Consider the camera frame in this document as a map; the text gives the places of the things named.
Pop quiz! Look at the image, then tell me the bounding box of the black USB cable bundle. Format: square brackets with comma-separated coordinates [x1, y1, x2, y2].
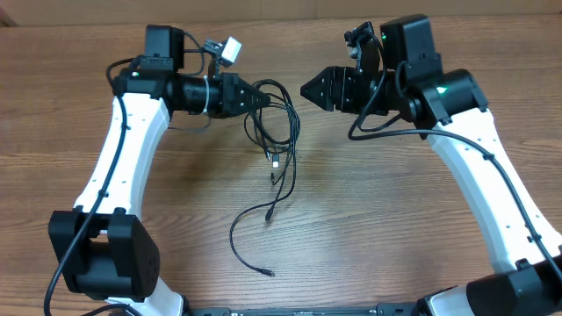
[228, 78, 302, 277]

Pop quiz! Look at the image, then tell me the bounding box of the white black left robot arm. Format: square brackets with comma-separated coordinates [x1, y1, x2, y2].
[48, 25, 270, 315]

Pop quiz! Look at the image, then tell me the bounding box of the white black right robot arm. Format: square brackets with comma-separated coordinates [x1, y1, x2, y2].
[300, 14, 561, 315]

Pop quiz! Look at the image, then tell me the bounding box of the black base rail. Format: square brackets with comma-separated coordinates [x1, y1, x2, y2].
[184, 303, 423, 316]

